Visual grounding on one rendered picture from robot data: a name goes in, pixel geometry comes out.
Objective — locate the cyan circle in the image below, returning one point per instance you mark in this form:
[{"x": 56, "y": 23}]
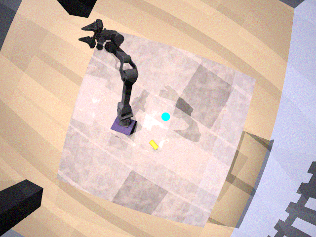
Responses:
[{"x": 165, "y": 116}]

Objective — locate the yellow cylinder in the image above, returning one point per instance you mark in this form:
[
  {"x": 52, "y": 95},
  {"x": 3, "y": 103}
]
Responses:
[{"x": 154, "y": 145}]

